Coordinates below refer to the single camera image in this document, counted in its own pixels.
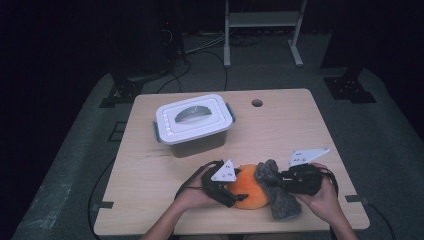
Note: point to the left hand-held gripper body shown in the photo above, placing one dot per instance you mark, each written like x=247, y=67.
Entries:
x=216, y=186

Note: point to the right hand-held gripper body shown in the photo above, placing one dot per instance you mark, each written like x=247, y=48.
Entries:
x=303, y=180

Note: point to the orange plush toy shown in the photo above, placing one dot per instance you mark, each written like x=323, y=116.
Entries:
x=250, y=190

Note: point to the grey fuzzy sock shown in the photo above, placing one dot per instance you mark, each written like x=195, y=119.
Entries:
x=283, y=205

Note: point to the grey translucent storage box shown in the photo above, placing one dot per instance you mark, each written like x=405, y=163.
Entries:
x=200, y=148

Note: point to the person's left hand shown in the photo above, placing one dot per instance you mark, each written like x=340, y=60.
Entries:
x=193, y=196

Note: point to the person's right hand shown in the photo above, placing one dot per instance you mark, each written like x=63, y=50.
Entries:
x=325, y=203

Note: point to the black stand base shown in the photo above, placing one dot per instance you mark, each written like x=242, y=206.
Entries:
x=350, y=90
x=125, y=90

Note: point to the dark equipment stand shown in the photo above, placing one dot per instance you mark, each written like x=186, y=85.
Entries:
x=171, y=40

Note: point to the white metal stand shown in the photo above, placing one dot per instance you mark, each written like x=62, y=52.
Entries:
x=263, y=19

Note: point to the black table bracket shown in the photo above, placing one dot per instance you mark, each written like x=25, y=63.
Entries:
x=103, y=205
x=355, y=199

